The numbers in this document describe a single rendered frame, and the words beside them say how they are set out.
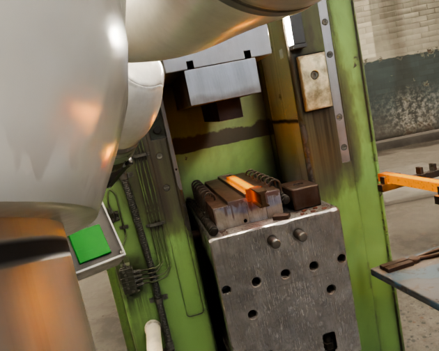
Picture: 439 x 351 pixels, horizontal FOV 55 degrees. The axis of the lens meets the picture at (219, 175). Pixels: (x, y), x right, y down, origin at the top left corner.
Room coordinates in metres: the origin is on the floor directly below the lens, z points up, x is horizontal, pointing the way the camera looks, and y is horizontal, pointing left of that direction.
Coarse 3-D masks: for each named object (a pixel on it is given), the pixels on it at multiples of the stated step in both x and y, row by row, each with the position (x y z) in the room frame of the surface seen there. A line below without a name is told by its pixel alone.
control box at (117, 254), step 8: (104, 208) 1.01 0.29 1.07; (104, 216) 1.00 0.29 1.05; (96, 224) 0.98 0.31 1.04; (104, 224) 0.99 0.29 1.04; (112, 224) 1.00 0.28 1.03; (104, 232) 0.97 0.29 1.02; (112, 232) 0.98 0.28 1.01; (112, 240) 0.97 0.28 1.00; (112, 248) 0.96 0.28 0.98; (120, 248) 0.97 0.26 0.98; (72, 256) 0.91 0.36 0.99; (104, 256) 0.94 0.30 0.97; (112, 256) 0.95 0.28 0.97; (120, 256) 0.95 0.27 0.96; (88, 264) 0.92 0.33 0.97; (96, 264) 0.92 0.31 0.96; (104, 264) 0.94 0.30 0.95; (112, 264) 0.98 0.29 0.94; (80, 272) 0.90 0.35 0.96; (88, 272) 0.93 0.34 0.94; (96, 272) 0.97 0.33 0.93
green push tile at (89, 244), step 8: (80, 232) 0.95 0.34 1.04; (88, 232) 0.95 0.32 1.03; (96, 232) 0.96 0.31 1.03; (72, 240) 0.93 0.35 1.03; (80, 240) 0.93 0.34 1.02; (88, 240) 0.94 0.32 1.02; (96, 240) 0.95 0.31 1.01; (104, 240) 0.95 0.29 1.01; (72, 248) 0.93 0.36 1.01; (80, 248) 0.92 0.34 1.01; (88, 248) 0.93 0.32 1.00; (96, 248) 0.94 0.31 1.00; (104, 248) 0.94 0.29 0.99; (80, 256) 0.91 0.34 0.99; (88, 256) 0.92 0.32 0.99; (96, 256) 0.93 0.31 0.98; (80, 264) 0.91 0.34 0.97
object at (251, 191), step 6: (228, 180) 1.45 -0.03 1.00; (234, 180) 1.37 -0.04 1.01; (240, 180) 1.35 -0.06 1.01; (240, 186) 1.26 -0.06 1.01; (246, 186) 1.24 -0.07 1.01; (252, 186) 1.22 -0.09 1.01; (258, 186) 1.15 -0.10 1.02; (246, 192) 1.16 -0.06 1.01; (252, 192) 1.15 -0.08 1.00; (258, 192) 1.07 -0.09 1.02; (264, 192) 1.08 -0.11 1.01; (252, 198) 1.15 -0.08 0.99; (258, 198) 1.11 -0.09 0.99; (264, 198) 1.08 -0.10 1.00; (258, 204) 1.10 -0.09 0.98; (264, 204) 1.08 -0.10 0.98
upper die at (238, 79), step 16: (224, 64) 1.17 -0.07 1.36; (240, 64) 1.18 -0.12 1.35; (176, 80) 1.37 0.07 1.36; (192, 80) 1.15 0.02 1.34; (208, 80) 1.16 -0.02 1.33; (224, 80) 1.17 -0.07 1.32; (240, 80) 1.17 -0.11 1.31; (256, 80) 1.18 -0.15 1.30; (176, 96) 1.47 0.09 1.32; (192, 96) 1.15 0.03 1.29; (208, 96) 1.16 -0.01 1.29; (224, 96) 1.17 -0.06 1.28; (240, 96) 1.20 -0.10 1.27
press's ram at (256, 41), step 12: (264, 24) 1.19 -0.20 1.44; (240, 36) 1.18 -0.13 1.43; (252, 36) 1.18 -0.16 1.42; (264, 36) 1.19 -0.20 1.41; (216, 48) 1.17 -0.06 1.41; (228, 48) 1.17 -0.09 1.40; (240, 48) 1.18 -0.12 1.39; (252, 48) 1.18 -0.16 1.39; (264, 48) 1.19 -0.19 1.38; (168, 60) 1.14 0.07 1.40; (180, 60) 1.15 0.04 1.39; (192, 60) 1.15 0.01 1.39; (204, 60) 1.16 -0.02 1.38; (216, 60) 1.17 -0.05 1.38; (228, 60) 1.17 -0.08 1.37; (168, 72) 1.14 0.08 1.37; (180, 72) 1.19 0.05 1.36; (168, 84) 1.53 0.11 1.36
